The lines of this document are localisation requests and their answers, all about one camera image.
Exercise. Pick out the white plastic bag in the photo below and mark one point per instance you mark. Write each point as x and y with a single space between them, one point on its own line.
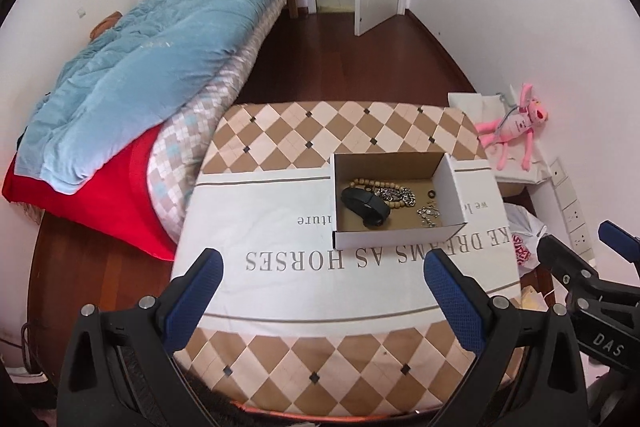
525 232

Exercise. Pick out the pink plush toy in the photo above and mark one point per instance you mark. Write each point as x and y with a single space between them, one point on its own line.
515 127

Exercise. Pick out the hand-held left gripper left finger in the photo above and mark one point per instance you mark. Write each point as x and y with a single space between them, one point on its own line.
195 294

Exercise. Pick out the checkered printed tablecloth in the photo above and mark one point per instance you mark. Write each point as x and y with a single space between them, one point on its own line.
280 257

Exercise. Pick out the brown pillow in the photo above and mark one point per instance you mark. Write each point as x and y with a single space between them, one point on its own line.
106 24

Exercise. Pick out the cardboard box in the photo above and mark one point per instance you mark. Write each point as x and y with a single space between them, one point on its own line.
395 239

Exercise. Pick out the wooden bed leg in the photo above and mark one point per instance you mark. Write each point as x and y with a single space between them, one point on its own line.
293 2

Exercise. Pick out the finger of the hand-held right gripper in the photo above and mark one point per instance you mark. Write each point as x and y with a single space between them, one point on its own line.
620 237
562 262

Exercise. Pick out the wall socket strip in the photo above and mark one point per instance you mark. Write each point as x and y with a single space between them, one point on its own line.
572 212

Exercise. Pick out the red blanket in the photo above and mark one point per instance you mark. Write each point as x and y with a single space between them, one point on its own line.
120 207

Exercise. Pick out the checkered bed mattress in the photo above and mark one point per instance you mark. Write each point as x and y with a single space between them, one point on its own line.
200 132

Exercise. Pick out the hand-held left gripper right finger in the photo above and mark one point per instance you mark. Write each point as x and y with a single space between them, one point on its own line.
452 302

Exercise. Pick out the black smart band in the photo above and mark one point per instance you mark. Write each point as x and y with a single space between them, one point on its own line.
360 202

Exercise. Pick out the light blue quilt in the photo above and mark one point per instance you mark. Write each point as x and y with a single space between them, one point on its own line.
165 57

